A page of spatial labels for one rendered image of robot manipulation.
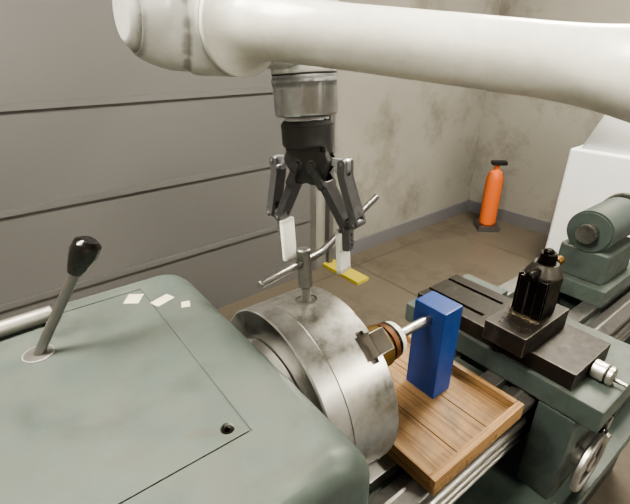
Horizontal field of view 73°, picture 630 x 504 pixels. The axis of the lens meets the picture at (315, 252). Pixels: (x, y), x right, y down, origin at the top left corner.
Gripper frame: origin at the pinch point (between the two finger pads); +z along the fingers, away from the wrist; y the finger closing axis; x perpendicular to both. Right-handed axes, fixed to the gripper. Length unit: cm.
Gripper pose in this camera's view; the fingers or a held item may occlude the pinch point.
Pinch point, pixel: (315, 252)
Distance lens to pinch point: 67.9
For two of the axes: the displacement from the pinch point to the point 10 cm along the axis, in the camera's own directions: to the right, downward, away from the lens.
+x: -5.8, 3.2, -7.5
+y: -8.1, -1.7, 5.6
